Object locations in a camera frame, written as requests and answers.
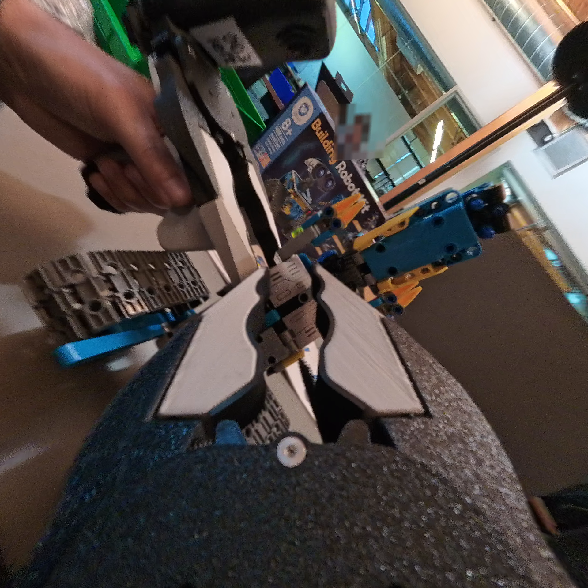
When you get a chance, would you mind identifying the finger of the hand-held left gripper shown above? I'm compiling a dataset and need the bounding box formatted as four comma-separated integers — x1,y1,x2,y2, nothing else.
247,160,282,259
157,132,259,282

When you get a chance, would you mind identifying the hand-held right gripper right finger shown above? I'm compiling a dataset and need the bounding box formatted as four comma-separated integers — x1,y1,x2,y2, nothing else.
311,265,428,419

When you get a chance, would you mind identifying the person's left hand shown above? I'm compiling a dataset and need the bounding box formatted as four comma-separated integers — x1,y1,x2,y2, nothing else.
0,0,191,214

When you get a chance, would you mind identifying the green plastic bin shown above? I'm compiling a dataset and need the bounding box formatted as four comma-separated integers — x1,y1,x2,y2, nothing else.
89,0,267,134

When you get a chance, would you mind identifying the dark blue robot kit box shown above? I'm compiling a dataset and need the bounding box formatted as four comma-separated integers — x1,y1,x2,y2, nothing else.
250,85,386,258

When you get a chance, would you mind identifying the blue grey block toy robot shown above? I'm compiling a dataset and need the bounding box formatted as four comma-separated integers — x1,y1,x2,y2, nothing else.
23,186,513,446

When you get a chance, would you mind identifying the black pole stand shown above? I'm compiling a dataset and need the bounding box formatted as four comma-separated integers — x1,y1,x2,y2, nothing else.
381,21,588,205

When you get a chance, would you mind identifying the silver air duct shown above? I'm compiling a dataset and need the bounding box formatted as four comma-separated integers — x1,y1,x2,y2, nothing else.
482,0,580,80

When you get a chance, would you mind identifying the grey desk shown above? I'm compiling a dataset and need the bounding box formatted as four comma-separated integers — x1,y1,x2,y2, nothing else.
0,105,322,570

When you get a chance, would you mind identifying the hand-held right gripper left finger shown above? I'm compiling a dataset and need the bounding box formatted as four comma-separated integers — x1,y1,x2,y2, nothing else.
156,268,272,419

